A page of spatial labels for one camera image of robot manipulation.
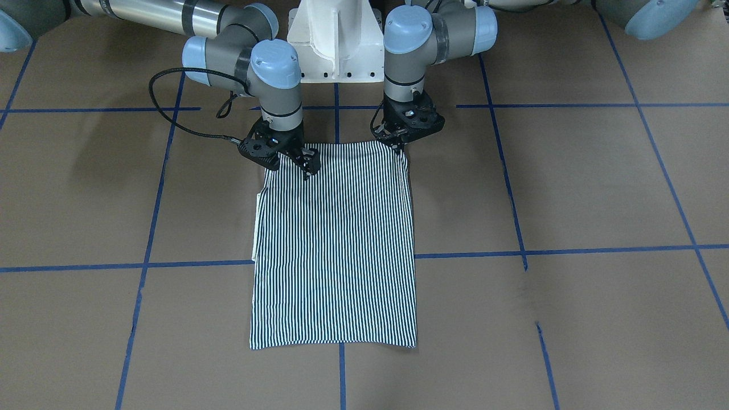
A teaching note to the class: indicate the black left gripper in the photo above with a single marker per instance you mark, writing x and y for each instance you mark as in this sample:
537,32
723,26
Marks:
389,135

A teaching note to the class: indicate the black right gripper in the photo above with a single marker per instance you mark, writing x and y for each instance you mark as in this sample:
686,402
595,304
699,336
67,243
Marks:
292,144

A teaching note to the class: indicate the blue white striped polo shirt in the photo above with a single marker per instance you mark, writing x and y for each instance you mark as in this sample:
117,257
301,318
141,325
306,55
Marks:
334,252

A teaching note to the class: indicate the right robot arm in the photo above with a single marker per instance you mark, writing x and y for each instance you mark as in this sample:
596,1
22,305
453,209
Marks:
231,48

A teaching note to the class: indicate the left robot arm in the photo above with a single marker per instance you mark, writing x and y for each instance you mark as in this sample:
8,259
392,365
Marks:
419,34

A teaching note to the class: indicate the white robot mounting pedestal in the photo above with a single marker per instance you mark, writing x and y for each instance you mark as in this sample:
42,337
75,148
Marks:
337,41

